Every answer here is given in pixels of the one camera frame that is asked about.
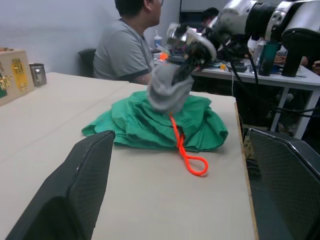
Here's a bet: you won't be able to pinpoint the person in grey t-shirt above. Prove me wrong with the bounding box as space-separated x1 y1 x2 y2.
92 0 166 85

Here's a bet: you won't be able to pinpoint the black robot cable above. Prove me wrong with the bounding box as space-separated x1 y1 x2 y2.
228 34 320 118

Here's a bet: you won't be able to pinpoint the grey sock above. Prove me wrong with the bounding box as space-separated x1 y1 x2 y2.
146 62 195 114

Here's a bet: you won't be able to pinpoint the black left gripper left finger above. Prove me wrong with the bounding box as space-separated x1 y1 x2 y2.
5 129 116 240

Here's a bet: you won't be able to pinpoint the black office chair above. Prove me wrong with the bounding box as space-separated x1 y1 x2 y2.
77 48 97 79

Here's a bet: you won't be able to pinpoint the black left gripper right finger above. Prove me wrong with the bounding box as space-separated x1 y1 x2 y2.
247 127 320 240

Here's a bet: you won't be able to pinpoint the white squeeze bottle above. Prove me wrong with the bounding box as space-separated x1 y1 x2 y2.
153 29 163 49

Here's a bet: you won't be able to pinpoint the green shorts with orange drawstring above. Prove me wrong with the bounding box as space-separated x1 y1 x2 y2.
81 90 229 179

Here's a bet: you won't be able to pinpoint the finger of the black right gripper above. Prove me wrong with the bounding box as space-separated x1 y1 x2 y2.
171 63 195 85

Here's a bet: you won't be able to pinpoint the person with black hair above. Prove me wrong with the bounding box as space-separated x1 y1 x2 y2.
200 7 221 29

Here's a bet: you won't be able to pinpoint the white desk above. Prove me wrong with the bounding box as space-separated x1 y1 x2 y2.
191 59 320 141

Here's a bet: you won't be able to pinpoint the tan paper tag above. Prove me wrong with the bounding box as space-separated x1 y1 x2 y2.
243 136 255 161

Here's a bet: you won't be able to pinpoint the teal drinking bottle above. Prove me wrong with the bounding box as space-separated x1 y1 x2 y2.
258 40 280 77

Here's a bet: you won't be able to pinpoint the steel mug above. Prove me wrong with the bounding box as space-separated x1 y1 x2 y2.
28 62 48 88

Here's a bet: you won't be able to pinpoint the wooden box with brass latches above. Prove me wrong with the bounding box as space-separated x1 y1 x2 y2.
0 47 36 108

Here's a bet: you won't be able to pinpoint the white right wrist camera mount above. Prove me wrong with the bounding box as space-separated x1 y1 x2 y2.
166 22 218 61

